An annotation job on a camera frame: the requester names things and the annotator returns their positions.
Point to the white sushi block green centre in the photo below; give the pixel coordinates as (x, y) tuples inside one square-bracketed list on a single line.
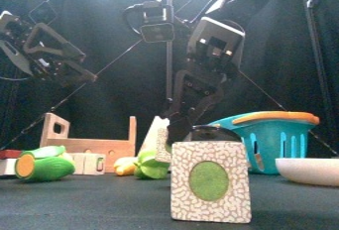
[(210, 181)]

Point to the light green toy vegetable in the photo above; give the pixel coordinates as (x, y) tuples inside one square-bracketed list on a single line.
[(152, 168)]

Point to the wooden toy crate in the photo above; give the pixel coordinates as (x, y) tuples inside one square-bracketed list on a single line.
[(88, 141)]

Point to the black tripod leg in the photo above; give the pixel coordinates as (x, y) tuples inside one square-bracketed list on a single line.
[(315, 42)]

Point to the green toy cucumber slice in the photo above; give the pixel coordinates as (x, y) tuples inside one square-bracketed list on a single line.
[(44, 151)]

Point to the yellow toy vegetable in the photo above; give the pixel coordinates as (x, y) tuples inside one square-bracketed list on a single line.
[(124, 167)]

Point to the white toy box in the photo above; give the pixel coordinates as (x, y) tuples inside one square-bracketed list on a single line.
[(88, 163)]

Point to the red flat block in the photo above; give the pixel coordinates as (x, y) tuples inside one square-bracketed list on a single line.
[(8, 154)]

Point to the green toy cucumber half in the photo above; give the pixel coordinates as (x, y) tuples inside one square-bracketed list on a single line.
[(44, 169)]

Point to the white bowl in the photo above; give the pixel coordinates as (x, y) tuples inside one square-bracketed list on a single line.
[(308, 171)]

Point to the white flat block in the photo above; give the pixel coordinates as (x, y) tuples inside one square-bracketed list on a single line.
[(7, 167)]

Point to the vertical metal frame pole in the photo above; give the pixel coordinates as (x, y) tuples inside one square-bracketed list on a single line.
[(168, 62)]

